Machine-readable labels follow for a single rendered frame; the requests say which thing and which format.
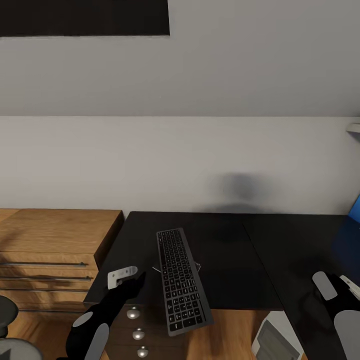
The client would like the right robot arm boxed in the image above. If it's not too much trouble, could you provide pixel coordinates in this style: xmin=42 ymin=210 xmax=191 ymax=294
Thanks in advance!
xmin=312 ymin=271 xmax=360 ymax=360

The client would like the keyboard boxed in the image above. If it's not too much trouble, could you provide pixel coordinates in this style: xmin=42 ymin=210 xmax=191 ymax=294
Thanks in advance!
xmin=156 ymin=228 xmax=215 ymax=337

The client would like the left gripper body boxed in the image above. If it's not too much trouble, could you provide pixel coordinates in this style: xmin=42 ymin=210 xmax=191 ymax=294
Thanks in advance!
xmin=103 ymin=278 xmax=140 ymax=311

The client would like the swivel chair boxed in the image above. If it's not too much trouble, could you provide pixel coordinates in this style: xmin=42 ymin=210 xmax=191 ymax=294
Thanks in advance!
xmin=0 ymin=295 xmax=45 ymax=360

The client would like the notebook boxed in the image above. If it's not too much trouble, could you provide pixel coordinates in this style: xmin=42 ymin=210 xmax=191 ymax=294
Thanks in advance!
xmin=153 ymin=259 xmax=201 ymax=272

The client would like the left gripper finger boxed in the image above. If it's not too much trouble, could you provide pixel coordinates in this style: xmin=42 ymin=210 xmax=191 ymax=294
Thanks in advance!
xmin=136 ymin=272 xmax=146 ymax=291

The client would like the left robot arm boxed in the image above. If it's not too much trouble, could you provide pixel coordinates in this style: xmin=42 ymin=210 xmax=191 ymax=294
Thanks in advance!
xmin=56 ymin=266 xmax=146 ymax=360

